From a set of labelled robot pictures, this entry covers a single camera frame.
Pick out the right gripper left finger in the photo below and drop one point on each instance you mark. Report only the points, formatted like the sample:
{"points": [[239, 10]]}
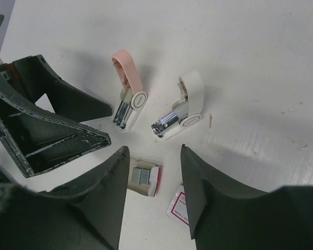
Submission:
{"points": [[84, 213]]}

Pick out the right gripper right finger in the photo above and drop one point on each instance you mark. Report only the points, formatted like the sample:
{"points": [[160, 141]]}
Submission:
{"points": [[224, 213]]}

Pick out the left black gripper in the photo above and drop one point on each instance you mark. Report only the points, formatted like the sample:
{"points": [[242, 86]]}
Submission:
{"points": [[40, 141]]}

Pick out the red white staple box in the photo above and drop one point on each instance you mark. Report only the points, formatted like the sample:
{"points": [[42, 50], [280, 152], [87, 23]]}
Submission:
{"points": [[177, 209]]}

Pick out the staple box tray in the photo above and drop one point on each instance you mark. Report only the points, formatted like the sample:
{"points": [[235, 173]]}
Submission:
{"points": [[155, 176]]}

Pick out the pink white mini stapler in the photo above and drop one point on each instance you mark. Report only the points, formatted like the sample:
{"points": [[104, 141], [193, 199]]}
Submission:
{"points": [[132, 95]]}

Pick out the white staple remover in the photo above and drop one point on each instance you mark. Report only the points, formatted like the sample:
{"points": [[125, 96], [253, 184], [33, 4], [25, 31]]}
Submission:
{"points": [[186, 111]]}

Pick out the staple strip in tray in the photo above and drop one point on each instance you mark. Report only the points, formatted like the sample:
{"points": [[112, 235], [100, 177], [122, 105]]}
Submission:
{"points": [[140, 176]]}

